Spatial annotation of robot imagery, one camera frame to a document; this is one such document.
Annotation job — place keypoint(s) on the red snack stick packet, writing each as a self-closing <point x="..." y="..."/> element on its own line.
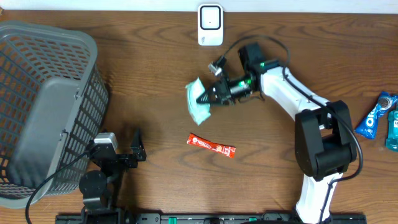
<point x="228" y="151"/>

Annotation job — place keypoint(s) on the blue mouthwash bottle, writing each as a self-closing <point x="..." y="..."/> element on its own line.
<point x="391" y="141"/>

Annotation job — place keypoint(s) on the grey plastic shopping basket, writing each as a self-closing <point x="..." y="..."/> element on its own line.
<point x="53" y="102"/>

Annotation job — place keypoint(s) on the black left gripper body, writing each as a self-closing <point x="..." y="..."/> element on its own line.
<point x="124" y="162"/>

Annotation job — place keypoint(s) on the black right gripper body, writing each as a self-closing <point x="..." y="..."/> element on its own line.
<point x="226" y="91"/>

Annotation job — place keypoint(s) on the blue Oreo cookie pack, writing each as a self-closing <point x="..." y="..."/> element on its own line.
<point x="369" y="125"/>

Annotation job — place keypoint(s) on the white teal tissue pack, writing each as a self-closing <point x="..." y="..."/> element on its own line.
<point x="198" y="112"/>

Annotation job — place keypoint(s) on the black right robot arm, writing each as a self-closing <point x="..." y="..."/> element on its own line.
<point x="326" y="149"/>

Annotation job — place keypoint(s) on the black aluminium frame rail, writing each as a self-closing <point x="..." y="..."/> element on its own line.
<point x="217" y="218"/>

